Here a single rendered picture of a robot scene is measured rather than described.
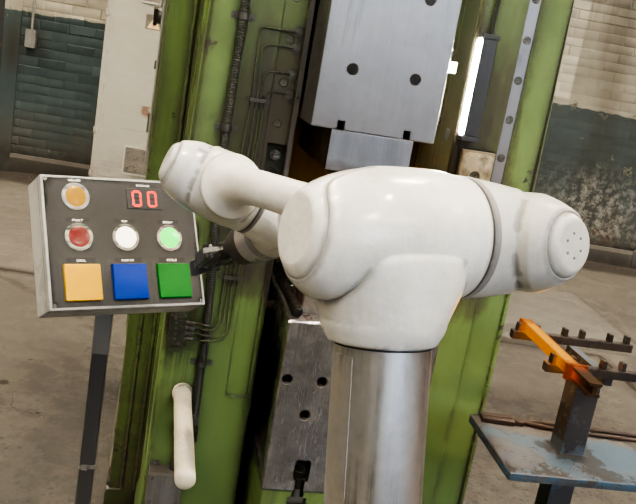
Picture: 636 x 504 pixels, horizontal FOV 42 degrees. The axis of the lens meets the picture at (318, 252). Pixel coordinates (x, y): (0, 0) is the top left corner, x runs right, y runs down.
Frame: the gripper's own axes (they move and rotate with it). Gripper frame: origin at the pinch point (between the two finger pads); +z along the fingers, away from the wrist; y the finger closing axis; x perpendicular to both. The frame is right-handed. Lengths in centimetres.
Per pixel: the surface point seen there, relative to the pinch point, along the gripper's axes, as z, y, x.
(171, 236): 13.0, 0.6, 9.3
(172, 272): 12.6, -0.3, 1.2
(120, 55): 460, 198, 282
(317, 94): -5.5, 31.6, 38.1
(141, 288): 12.6, -7.7, -2.0
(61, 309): 13.5, -24.5, -5.5
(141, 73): 456, 214, 266
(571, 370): -33, 66, -31
